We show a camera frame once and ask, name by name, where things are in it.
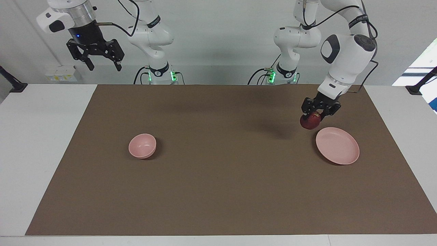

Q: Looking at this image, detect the pink plate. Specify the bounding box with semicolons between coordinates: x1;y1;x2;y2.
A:
315;127;360;165

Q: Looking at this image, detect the brown table mat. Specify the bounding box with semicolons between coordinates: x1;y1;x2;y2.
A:
25;84;437;236

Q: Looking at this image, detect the pink bowl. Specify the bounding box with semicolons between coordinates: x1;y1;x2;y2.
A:
128;133;157;159

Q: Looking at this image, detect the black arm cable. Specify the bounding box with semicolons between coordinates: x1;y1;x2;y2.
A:
302;0;379;93
95;0;140;37

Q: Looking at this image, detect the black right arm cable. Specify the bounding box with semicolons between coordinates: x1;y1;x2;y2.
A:
95;0;140;37

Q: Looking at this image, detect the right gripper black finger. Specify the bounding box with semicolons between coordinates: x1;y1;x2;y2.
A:
102;39;125;72
66;39;95;71

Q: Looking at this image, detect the black clamp stand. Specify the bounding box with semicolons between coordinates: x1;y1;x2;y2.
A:
406;67;437;95
0;66;28;93

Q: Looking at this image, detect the white wall socket box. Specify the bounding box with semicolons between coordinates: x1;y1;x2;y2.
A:
45;66;76;82

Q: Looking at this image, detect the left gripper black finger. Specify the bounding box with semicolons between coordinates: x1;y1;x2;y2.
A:
301;98;316;115
320;104;341;121

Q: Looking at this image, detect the dark red apple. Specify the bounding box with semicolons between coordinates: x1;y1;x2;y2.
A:
300;113;321;130

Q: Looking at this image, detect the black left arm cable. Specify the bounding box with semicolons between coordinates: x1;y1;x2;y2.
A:
302;0;379;93

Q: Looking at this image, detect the black base cable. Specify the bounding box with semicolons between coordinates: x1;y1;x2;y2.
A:
248;67;273;85
134;66;151;85

